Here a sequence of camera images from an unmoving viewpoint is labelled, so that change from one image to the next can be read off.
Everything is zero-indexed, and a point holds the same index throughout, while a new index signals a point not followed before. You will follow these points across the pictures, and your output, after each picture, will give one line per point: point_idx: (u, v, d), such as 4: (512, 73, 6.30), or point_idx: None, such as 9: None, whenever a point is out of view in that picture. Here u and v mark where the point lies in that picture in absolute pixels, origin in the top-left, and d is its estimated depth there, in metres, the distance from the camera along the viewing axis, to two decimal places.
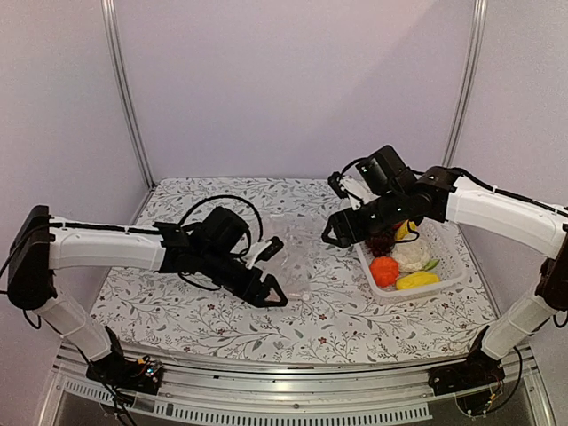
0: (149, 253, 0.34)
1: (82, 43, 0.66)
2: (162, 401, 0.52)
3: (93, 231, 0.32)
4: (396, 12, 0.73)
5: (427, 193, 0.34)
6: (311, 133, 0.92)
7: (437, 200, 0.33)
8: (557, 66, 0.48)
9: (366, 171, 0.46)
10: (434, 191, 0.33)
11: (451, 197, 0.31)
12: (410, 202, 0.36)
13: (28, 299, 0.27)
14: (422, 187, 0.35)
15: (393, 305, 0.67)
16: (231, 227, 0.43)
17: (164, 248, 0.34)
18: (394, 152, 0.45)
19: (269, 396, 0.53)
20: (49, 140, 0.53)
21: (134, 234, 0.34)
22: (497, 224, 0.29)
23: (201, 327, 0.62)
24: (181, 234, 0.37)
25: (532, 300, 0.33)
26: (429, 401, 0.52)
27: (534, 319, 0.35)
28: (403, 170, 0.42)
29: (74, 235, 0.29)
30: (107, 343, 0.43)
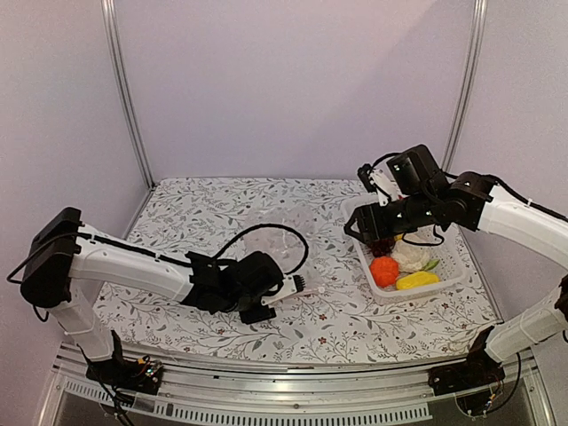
0: (173, 282, 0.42)
1: (82, 44, 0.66)
2: (162, 401, 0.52)
3: (119, 249, 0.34)
4: (396, 13, 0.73)
5: (461, 200, 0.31)
6: (311, 134, 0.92)
7: (473, 208, 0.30)
8: (557, 67, 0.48)
9: (399, 170, 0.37)
10: (470, 199, 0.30)
11: (487, 206, 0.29)
12: (442, 209, 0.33)
13: (44, 298, 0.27)
14: (454, 193, 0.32)
15: (393, 305, 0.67)
16: (263, 275, 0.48)
17: (191, 283, 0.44)
18: (429, 153, 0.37)
19: (270, 396, 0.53)
20: (49, 142, 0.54)
21: (162, 264, 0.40)
22: (530, 236, 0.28)
23: (201, 327, 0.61)
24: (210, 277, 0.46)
25: (550, 313, 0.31)
26: (429, 401, 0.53)
27: (545, 331, 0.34)
28: (437, 172, 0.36)
29: (102, 252, 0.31)
30: (108, 349, 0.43)
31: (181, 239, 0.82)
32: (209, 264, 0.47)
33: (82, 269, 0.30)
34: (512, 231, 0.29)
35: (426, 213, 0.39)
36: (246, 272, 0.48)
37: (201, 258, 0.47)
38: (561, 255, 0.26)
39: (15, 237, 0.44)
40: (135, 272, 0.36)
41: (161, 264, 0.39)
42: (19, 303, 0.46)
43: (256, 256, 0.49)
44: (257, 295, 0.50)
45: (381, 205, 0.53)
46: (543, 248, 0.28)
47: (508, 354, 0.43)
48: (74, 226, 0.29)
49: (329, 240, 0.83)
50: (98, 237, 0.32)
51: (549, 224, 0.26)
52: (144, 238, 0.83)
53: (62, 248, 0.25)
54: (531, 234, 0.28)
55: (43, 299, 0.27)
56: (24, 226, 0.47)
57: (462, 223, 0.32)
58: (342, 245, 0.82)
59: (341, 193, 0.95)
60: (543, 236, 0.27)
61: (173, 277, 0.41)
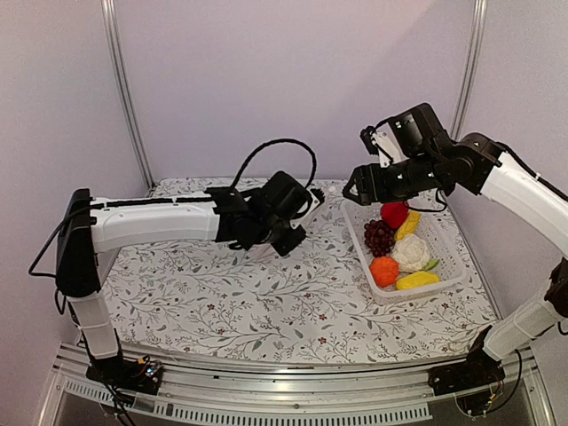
0: (201, 223, 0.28)
1: (82, 43, 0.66)
2: (162, 401, 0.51)
3: (136, 206, 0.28)
4: (396, 14, 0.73)
5: (468, 158, 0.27)
6: (311, 133, 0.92)
7: (479, 169, 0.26)
8: (557, 66, 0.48)
9: (399, 128, 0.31)
10: (479, 159, 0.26)
11: (494, 170, 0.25)
12: (446, 169, 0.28)
13: (74, 283, 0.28)
14: (463, 151, 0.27)
15: (393, 305, 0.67)
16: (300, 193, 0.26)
17: (218, 215, 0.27)
18: (431, 110, 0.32)
19: (270, 396, 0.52)
20: (49, 141, 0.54)
21: (184, 204, 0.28)
22: (530, 211, 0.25)
23: (201, 327, 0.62)
24: (263, 197, 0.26)
25: (540, 304, 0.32)
26: (428, 401, 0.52)
27: (537, 325, 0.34)
28: (441, 131, 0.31)
29: (117, 215, 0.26)
30: (114, 346, 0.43)
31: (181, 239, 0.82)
32: (232, 193, 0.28)
33: (105, 239, 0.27)
34: (513, 203, 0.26)
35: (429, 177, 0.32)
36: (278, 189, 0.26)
37: (219, 189, 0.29)
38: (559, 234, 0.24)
39: (15, 237, 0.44)
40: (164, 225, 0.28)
41: (180, 207, 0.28)
42: (18, 303, 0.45)
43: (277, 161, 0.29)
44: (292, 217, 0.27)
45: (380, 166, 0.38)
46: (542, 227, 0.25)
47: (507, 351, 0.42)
48: (90, 203, 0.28)
49: (329, 240, 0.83)
50: (110, 203, 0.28)
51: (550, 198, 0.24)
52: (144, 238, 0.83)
53: (80, 222, 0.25)
54: (531, 209, 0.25)
55: (74, 286, 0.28)
56: (24, 225, 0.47)
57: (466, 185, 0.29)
58: (342, 245, 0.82)
59: (341, 193, 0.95)
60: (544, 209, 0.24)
61: (199, 216, 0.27)
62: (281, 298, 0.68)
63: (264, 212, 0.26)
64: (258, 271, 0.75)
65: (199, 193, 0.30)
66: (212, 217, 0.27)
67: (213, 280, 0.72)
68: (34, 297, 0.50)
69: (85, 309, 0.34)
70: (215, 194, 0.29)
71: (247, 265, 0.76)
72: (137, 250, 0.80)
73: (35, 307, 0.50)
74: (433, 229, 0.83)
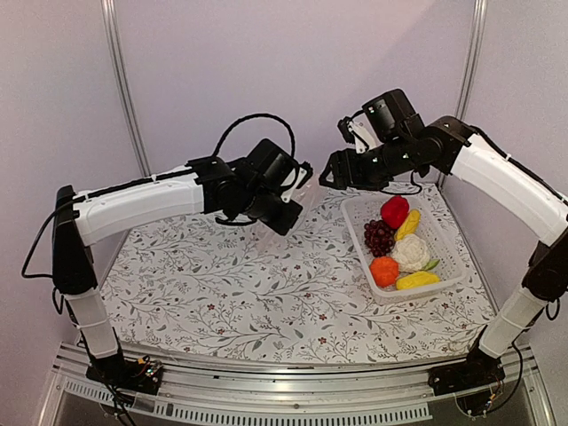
0: (185, 197, 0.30)
1: (81, 43, 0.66)
2: (162, 401, 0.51)
3: (118, 192, 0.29)
4: (396, 13, 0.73)
5: (437, 138, 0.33)
6: (311, 133, 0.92)
7: (447, 149, 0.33)
8: (557, 66, 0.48)
9: (374, 113, 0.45)
10: (447, 138, 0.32)
11: (463, 150, 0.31)
12: (417, 147, 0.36)
13: (73, 280, 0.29)
14: (434, 131, 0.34)
15: (393, 305, 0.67)
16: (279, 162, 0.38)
17: (201, 186, 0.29)
18: (405, 98, 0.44)
19: (270, 396, 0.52)
20: (48, 141, 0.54)
21: (163, 182, 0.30)
22: (492, 185, 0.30)
23: (201, 327, 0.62)
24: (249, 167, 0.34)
25: (519, 293, 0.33)
26: (428, 401, 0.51)
27: (522, 315, 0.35)
28: (413, 114, 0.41)
29: (100, 203, 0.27)
30: (114, 344, 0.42)
31: (181, 239, 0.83)
32: (214, 163, 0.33)
33: (93, 230, 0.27)
34: (480, 179, 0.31)
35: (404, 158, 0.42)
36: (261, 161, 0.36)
37: (199, 161, 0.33)
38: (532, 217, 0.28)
39: (15, 237, 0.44)
40: (147, 205, 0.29)
41: (161, 184, 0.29)
42: (18, 302, 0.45)
43: (263, 144, 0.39)
44: (276, 185, 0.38)
45: (358, 153, 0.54)
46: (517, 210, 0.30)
47: (500, 348, 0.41)
48: (71, 198, 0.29)
49: (329, 240, 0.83)
50: (90, 195, 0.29)
51: (509, 171, 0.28)
52: (144, 238, 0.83)
53: (61, 218, 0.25)
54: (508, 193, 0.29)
55: (70, 282, 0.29)
56: (24, 225, 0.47)
57: (440, 165, 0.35)
58: (342, 245, 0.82)
59: (341, 193, 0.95)
60: (501, 183, 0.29)
61: (181, 190, 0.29)
62: (281, 298, 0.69)
63: (251, 177, 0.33)
64: (258, 271, 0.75)
65: (177, 169, 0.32)
66: (195, 189, 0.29)
67: (213, 280, 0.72)
68: (34, 298, 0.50)
69: (82, 307, 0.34)
70: (194, 167, 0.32)
71: (247, 265, 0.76)
72: (137, 250, 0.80)
73: (35, 307, 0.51)
74: (433, 229, 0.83)
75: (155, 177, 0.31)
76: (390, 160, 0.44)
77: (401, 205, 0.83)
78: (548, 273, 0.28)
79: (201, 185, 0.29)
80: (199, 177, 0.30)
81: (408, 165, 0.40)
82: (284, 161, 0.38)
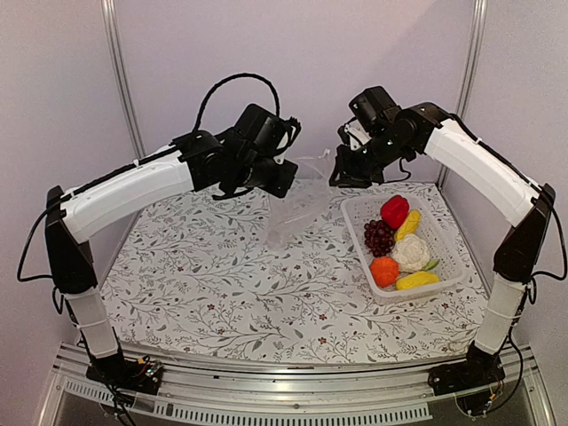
0: (172, 177, 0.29)
1: (81, 42, 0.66)
2: (162, 401, 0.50)
3: (101, 185, 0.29)
4: (395, 13, 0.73)
5: (412, 121, 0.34)
6: (311, 132, 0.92)
7: (422, 130, 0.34)
8: (557, 67, 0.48)
9: (357, 108, 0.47)
10: (421, 121, 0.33)
11: (435, 131, 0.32)
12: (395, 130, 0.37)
13: (69, 280, 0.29)
14: (408, 114, 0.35)
15: (393, 305, 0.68)
16: (270, 125, 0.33)
17: (185, 163, 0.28)
18: (384, 93, 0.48)
19: (270, 396, 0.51)
20: (48, 140, 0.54)
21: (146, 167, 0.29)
22: (461, 166, 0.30)
23: (201, 327, 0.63)
24: (236, 134, 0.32)
25: (495, 279, 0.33)
26: (429, 401, 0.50)
27: (511, 305, 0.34)
28: (391, 107, 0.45)
29: (85, 200, 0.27)
30: (114, 343, 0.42)
31: (181, 239, 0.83)
32: (199, 136, 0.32)
33: (85, 230, 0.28)
34: (448, 160, 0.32)
35: (387, 145, 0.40)
36: (250, 125, 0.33)
37: (182, 138, 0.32)
38: (502, 205, 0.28)
39: (14, 237, 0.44)
40: (132, 193, 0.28)
41: (144, 169, 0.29)
42: (18, 302, 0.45)
43: (249, 110, 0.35)
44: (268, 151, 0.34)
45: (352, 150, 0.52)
46: (492, 197, 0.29)
47: (497, 345, 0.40)
48: (58, 199, 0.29)
49: (329, 240, 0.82)
50: (76, 193, 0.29)
51: (471, 151, 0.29)
52: (144, 238, 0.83)
53: (49, 218, 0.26)
54: (480, 178, 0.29)
55: (71, 281, 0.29)
56: (24, 225, 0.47)
57: (414, 145, 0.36)
58: (342, 245, 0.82)
59: (341, 193, 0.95)
60: (466, 162, 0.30)
61: (164, 170, 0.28)
62: (281, 298, 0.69)
63: (239, 148, 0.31)
64: (259, 272, 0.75)
65: (161, 151, 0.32)
66: (180, 168, 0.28)
67: (213, 280, 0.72)
68: (33, 298, 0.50)
69: (82, 306, 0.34)
70: (177, 147, 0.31)
71: (247, 265, 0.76)
72: (137, 250, 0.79)
73: (35, 307, 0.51)
74: (433, 229, 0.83)
75: (138, 163, 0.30)
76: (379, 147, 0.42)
77: (401, 206, 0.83)
78: (514, 253, 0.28)
79: (186, 163, 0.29)
80: (182, 155, 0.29)
81: (394, 153, 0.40)
82: (274, 123, 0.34)
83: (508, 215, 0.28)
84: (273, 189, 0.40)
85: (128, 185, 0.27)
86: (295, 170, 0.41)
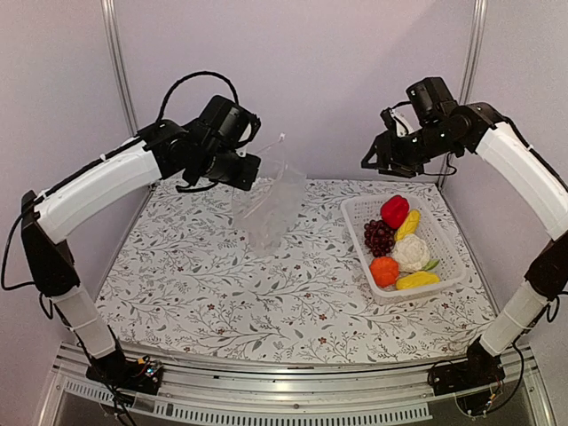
0: (139, 167, 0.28)
1: (81, 42, 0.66)
2: (161, 401, 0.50)
3: (70, 181, 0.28)
4: (395, 12, 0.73)
5: (466, 117, 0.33)
6: (311, 132, 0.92)
7: (476, 129, 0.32)
8: (556, 67, 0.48)
9: (414, 95, 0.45)
10: (476, 119, 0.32)
11: (489, 131, 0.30)
12: (449, 125, 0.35)
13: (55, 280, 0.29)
14: (465, 111, 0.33)
15: (393, 305, 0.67)
16: (233, 115, 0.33)
17: (150, 153, 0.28)
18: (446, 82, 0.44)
19: (270, 397, 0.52)
20: (48, 140, 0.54)
21: (112, 159, 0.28)
22: (511, 171, 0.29)
23: (201, 327, 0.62)
24: (201, 123, 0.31)
25: (521, 287, 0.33)
26: (429, 401, 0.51)
27: (525, 312, 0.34)
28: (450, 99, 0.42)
29: (56, 199, 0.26)
30: (112, 343, 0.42)
31: (181, 239, 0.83)
32: (162, 124, 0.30)
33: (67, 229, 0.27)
34: (501, 163, 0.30)
35: (441, 137, 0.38)
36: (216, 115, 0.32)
37: (145, 128, 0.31)
38: (549, 216, 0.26)
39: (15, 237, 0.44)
40: (103, 186, 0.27)
41: (109, 161, 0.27)
42: (19, 302, 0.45)
43: (214, 98, 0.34)
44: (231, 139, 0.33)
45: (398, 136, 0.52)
46: (538, 206, 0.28)
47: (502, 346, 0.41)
48: (33, 200, 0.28)
49: (329, 240, 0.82)
50: (49, 193, 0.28)
51: (526, 159, 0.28)
52: (144, 238, 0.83)
53: (23, 221, 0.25)
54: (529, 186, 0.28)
55: (54, 281, 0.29)
56: None
57: (465, 144, 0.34)
58: (342, 245, 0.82)
59: (341, 193, 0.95)
60: (518, 168, 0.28)
61: (130, 161, 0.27)
62: (281, 298, 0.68)
63: (203, 135, 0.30)
64: (259, 272, 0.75)
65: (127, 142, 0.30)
66: (145, 156, 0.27)
67: (213, 280, 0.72)
68: (34, 298, 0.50)
69: (70, 308, 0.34)
70: (142, 137, 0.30)
71: (247, 265, 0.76)
72: (137, 250, 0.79)
73: (35, 307, 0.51)
74: (433, 229, 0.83)
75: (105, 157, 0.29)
76: (432, 140, 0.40)
77: (401, 206, 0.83)
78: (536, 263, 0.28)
79: (151, 152, 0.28)
80: (146, 144, 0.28)
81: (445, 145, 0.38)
82: (239, 114, 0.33)
83: (552, 225, 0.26)
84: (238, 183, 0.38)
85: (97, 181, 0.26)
86: (258, 162, 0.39)
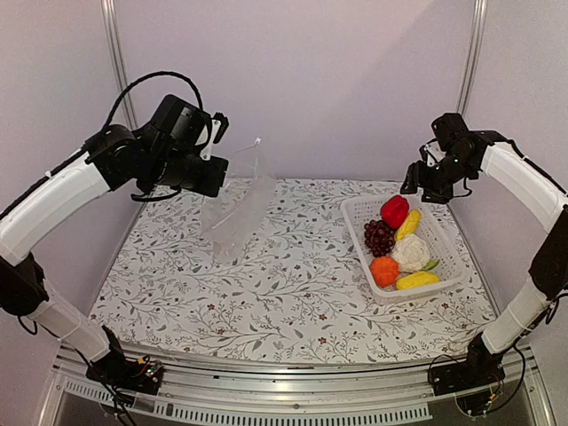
0: (85, 181, 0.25)
1: (81, 42, 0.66)
2: (162, 401, 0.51)
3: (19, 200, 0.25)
4: (394, 12, 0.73)
5: (471, 141, 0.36)
6: (311, 132, 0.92)
7: (479, 148, 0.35)
8: (557, 67, 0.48)
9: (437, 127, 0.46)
10: (478, 140, 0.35)
11: (487, 149, 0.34)
12: (458, 149, 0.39)
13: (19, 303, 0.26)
14: (471, 136, 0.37)
15: (393, 305, 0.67)
16: (187, 116, 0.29)
17: (91, 165, 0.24)
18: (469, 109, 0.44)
19: (270, 396, 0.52)
20: (48, 140, 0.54)
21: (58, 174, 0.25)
22: (509, 180, 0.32)
23: (201, 327, 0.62)
24: (151, 127, 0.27)
25: (524, 284, 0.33)
26: (428, 401, 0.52)
27: (524, 311, 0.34)
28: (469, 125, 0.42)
29: (6, 219, 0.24)
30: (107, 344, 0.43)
31: (181, 239, 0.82)
32: (108, 131, 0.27)
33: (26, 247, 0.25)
34: (500, 175, 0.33)
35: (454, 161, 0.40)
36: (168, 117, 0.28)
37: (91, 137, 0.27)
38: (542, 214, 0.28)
39: None
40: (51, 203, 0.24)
41: (51, 178, 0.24)
42: None
43: (166, 96, 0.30)
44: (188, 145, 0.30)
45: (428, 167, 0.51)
46: (533, 207, 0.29)
47: (500, 343, 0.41)
48: None
49: (329, 240, 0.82)
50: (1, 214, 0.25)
51: (518, 165, 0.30)
52: (144, 238, 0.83)
53: None
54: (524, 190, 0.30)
55: (17, 303, 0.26)
56: None
57: (471, 163, 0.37)
58: (342, 245, 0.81)
59: (341, 193, 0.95)
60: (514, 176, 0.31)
61: (74, 176, 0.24)
62: (281, 298, 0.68)
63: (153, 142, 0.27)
64: (258, 272, 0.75)
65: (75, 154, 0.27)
66: (87, 169, 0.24)
67: (213, 280, 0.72)
68: None
69: (51, 319, 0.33)
70: (86, 146, 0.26)
71: (247, 265, 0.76)
72: (137, 250, 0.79)
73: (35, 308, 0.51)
74: (433, 229, 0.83)
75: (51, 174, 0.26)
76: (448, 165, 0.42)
77: (401, 205, 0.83)
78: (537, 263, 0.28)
79: (93, 164, 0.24)
80: (90, 155, 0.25)
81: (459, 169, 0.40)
82: (193, 114, 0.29)
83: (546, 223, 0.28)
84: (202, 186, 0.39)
85: (40, 201, 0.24)
86: (226, 166, 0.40)
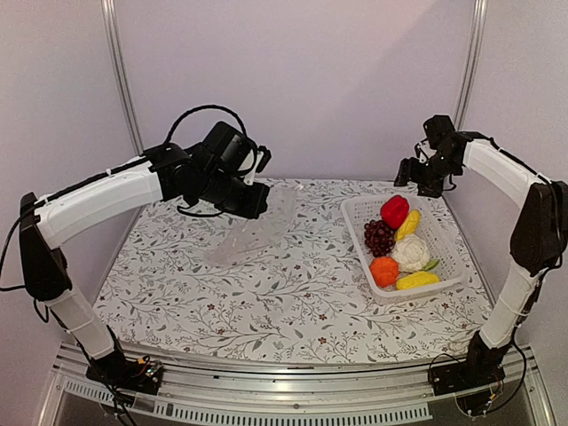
0: (143, 185, 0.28)
1: (80, 42, 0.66)
2: (162, 401, 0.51)
3: (74, 189, 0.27)
4: (394, 12, 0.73)
5: (453, 140, 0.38)
6: (311, 132, 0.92)
7: (461, 145, 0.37)
8: (556, 67, 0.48)
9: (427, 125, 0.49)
10: (461, 138, 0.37)
11: (468, 145, 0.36)
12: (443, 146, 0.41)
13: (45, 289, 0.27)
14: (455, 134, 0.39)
15: (393, 305, 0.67)
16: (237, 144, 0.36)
17: (155, 173, 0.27)
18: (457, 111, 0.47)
19: (270, 396, 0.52)
20: (48, 139, 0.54)
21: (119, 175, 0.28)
22: (488, 170, 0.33)
23: (201, 327, 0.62)
24: (204, 149, 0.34)
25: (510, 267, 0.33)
26: (429, 401, 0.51)
27: (515, 295, 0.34)
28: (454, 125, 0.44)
29: (59, 205, 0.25)
30: (110, 343, 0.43)
31: (181, 239, 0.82)
32: (169, 148, 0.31)
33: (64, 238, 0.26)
34: (481, 167, 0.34)
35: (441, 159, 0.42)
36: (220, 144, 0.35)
37: (152, 149, 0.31)
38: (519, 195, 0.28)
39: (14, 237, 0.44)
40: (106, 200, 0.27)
41: (114, 177, 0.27)
42: (18, 302, 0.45)
43: (217, 126, 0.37)
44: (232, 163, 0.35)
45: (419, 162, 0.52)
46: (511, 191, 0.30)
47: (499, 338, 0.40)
48: (32, 204, 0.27)
49: (329, 240, 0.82)
50: (51, 197, 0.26)
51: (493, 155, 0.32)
52: (144, 238, 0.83)
53: (22, 224, 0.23)
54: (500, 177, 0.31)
55: (43, 289, 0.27)
56: None
57: (456, 160, 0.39)
58: (342, 245, 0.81)
59: (341, 193, 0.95)
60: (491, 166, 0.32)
61: (137, 178, 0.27)
62: (281, 298, 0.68)
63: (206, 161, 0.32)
64: (258, 272, 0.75)
65: (132, 161, 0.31)
66: (150, 177, 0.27)
67: (213, 280, 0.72)
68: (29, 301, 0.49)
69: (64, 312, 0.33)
70: (148, 157, 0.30)
71: (247, 265, 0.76)
72: (137, 250, 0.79)
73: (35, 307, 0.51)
74: (433, 229, 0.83)
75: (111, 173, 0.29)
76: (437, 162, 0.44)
77: (401, 205, 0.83)
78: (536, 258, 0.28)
79: (156, 172, 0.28)
80: (153, 164, 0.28)
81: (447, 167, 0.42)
82: (240, 141, 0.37)
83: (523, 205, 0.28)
84: (244, 209, 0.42)
85: (97, 195, 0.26)
86: (266, 193, 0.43)
